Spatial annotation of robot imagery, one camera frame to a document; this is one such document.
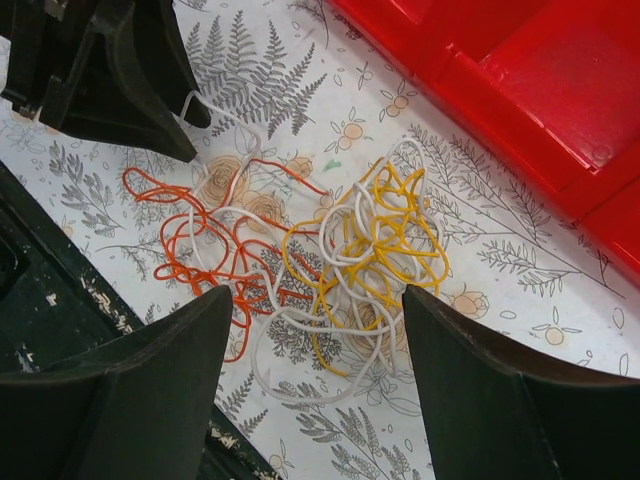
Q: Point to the floral patterned mat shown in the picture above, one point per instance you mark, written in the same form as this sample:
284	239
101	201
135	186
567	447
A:
304	109

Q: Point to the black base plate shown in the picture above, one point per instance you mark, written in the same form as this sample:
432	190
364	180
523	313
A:
55	305

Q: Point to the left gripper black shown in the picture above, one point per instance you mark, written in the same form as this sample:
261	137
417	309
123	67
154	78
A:
108	71

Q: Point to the red three-compartment bin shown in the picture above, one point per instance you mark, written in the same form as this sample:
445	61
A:
552	87

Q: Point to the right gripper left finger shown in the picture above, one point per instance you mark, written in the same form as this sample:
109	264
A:
136	407

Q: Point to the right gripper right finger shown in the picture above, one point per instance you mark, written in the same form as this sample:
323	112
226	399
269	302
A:
494	408

